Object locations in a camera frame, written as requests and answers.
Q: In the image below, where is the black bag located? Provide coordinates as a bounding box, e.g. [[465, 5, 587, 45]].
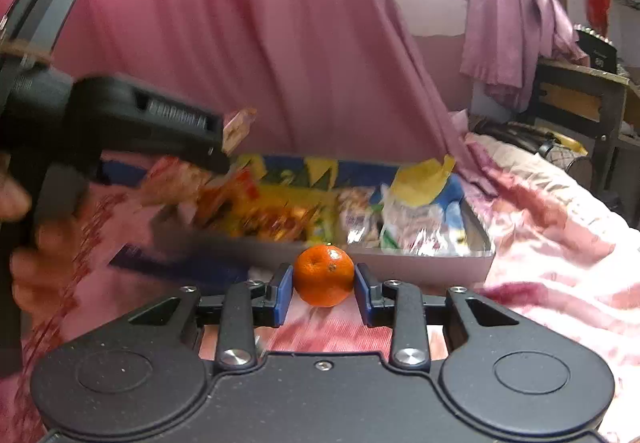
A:
[[472, 118, 566, 156]]

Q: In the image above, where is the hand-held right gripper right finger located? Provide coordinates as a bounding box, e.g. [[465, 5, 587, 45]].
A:
[[354, 263, 521, 370]]

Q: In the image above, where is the dinosaur print box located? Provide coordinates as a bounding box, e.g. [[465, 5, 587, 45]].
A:
[[100, 152, 497, 285]]

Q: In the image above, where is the black box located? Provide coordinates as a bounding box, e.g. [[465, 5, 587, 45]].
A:
[[572, 23, 621, 74]]

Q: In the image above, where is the red yellow snack packet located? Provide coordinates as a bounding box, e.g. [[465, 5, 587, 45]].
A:
[[195, 168, 328, 245]]

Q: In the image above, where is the orange mandarin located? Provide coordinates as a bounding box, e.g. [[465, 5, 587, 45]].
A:
[[292, 244, 356, 308]]

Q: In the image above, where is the yellow wrapper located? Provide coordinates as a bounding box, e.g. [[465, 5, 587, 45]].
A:
[[392, 154, 457, 207]]

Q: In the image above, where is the white green snack packet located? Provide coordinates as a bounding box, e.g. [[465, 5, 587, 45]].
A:
[[379, 196, 470, 257]]

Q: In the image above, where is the red white snack packet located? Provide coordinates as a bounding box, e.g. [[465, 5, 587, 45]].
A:
[[140, 156, 216, 215]]

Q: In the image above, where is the dark wooden desk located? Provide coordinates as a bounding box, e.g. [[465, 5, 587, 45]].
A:
[[529, 58, 640, 204]]

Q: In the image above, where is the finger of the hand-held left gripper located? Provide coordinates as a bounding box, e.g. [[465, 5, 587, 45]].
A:
[[107, 223, 307, 280]]

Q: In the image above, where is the small white snack packet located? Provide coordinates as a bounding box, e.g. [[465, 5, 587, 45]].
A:
[[335, 187, 383, 246]]

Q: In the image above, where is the pink curtain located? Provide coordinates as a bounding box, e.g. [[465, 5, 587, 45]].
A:
[[0, 0, 497, 204]]

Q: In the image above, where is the person's left hand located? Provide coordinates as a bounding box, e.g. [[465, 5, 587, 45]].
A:
[[0, 173, 96, 319]]

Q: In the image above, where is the patterned woven bag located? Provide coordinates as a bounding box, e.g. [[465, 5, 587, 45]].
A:
[[547, 140, 598, 189]]

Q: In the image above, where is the lilac hanging garment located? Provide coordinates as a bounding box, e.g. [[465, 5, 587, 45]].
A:
[[459, 0, 589, 114]]

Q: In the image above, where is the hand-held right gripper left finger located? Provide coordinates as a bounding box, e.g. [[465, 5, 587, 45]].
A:
[[127, 264, 295, 370]]

